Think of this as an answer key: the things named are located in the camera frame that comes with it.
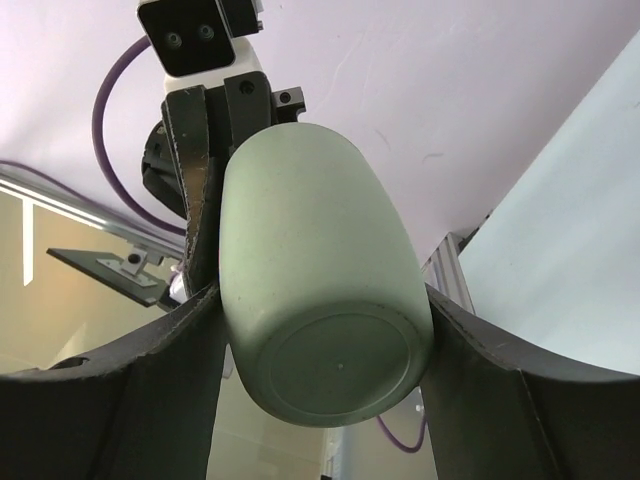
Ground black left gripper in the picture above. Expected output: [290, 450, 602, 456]
[142, 71, 305, 296]

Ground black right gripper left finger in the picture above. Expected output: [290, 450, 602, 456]
[1, 285, 223, 479]

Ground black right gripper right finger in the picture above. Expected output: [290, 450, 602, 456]
[420, 287, 639, 479]

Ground green tumbler cup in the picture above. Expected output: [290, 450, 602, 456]
[219, 123, 434, 428]

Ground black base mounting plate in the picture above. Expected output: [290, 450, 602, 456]
[47, 246, 179, 311]

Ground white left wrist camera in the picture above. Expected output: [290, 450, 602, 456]
[137, 0, 263, 94]

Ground aluminium frame rail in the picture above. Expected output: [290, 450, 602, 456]
[0, 164, 481, 480]

